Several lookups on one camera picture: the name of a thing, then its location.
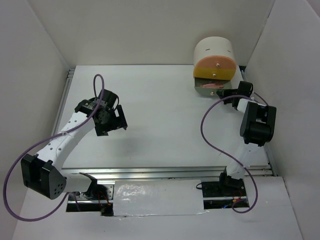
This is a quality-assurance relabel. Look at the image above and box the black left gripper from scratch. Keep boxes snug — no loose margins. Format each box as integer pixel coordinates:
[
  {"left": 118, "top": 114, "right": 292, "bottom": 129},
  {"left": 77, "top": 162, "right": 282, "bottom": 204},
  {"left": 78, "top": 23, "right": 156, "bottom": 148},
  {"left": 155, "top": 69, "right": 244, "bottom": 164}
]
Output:
[{"left": 95, "top": 104, "right": 127, "bottom": 137}]

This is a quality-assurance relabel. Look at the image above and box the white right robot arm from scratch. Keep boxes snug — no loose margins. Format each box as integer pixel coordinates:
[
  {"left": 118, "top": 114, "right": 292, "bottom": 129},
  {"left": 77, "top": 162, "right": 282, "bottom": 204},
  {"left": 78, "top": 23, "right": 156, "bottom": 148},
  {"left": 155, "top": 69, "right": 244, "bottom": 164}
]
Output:
[{"left": 217, "top": 81, "right": 277, "bottom": 197}]

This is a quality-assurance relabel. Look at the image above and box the cream round drawer organizer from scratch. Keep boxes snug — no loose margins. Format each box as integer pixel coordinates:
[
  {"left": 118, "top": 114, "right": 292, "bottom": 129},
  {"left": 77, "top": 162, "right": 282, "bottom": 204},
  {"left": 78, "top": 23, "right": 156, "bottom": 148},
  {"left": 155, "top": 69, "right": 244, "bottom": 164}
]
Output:
[{"left": 192, "top": 36, "right": 237, "bottom": 98}]

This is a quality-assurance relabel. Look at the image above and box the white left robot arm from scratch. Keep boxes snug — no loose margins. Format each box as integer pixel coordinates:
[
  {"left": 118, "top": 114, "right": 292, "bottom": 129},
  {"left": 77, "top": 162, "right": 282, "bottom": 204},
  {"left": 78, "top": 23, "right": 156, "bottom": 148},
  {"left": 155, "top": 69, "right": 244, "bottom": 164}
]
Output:
[{"left": 21, "top": 89, "right": 128, "bottom": 200}]

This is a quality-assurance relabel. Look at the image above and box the white foil covered panel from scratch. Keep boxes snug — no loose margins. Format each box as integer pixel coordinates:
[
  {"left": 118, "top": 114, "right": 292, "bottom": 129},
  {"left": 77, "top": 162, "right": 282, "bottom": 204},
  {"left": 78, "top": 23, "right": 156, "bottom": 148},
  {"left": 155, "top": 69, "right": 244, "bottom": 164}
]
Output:
[{"left": 113, "top": 179, "right": 205, "bottom": 217}]

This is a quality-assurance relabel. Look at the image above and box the orange drawer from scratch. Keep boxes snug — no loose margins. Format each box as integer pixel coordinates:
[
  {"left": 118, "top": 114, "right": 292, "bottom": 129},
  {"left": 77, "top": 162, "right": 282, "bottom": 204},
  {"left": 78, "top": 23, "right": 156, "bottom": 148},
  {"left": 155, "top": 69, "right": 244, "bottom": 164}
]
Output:
[{"left": 195, "top": 55, "right": 236, "bottom": 70}]

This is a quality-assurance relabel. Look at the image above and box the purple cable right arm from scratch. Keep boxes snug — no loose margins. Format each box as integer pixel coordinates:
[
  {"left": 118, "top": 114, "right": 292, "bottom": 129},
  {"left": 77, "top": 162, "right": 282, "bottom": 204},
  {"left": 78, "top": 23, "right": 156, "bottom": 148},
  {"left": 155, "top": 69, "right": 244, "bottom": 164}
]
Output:
[{"left": 201, "top": 92, "right": 268, "bottom": 213}]

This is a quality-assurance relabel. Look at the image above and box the pink makeup palette card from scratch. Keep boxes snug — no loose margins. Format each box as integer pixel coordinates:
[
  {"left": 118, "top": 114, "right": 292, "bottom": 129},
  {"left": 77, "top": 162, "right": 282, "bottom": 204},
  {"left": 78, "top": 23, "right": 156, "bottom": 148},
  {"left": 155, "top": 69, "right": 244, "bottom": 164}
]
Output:
[{"left": 200, "top": 82, "right": 224, "bottom": 89}]

